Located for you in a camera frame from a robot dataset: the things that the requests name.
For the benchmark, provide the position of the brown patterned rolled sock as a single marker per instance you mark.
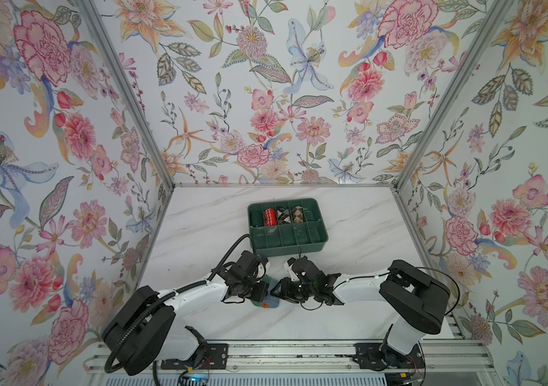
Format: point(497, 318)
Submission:
point(298, 216)

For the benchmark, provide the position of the blue green orange sock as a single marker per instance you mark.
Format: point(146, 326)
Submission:
point(268, 302)

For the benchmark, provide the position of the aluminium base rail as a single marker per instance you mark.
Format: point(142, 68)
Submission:
point(286, 356)

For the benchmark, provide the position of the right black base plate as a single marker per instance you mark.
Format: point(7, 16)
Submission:
point(379, 357)

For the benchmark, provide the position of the green plastic divider tray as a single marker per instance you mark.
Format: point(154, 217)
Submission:
point(292, 239)

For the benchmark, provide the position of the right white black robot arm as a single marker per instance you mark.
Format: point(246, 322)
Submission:
point(420, 300)

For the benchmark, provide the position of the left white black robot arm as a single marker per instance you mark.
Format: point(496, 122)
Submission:
point(149, 327)

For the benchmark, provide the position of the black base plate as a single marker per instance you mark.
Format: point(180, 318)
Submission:
point(379, 357)
point(186, 349)

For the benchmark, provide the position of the black white patterned rolled sock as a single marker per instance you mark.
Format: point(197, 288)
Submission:
point(283, 215)

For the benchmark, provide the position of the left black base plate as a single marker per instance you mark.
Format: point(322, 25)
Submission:
point(186, 349)

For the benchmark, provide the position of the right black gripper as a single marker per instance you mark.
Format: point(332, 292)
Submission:
point(284, 290)

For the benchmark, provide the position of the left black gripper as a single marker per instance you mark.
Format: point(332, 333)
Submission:
point(263, 289)

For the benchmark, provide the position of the red rolled sock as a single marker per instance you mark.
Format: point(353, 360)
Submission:
point(270, 217)

